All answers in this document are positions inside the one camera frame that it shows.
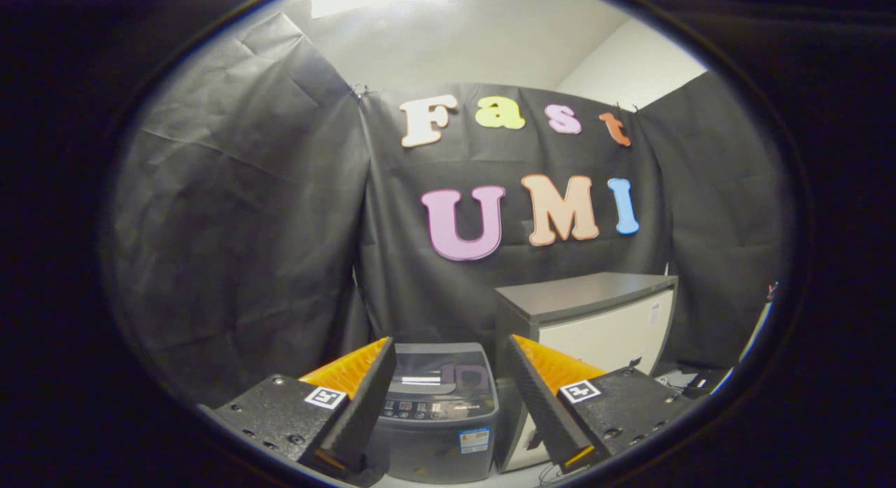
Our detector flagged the dark grey washing machine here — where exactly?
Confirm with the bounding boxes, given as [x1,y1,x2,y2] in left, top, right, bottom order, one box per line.
[367,342,499,483]

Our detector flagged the black backdrop cloth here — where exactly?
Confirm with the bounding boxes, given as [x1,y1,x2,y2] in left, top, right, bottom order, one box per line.
[105,13,795,405]

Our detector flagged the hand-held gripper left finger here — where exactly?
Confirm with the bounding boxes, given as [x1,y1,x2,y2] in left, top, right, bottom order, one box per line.
[198,336,398,478]

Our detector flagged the white cabinet with grey top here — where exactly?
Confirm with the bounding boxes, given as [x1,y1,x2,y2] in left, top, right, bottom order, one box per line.
[493,272,678,473]

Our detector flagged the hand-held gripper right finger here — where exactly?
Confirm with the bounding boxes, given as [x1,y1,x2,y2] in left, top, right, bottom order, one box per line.
[505,334,695,473]

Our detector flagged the white pole with pink top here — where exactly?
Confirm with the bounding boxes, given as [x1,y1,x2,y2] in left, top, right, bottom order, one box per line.
[738,281,779,366]

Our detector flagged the cables on floor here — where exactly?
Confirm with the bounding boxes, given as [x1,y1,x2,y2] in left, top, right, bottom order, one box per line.
[538,463,585,486]

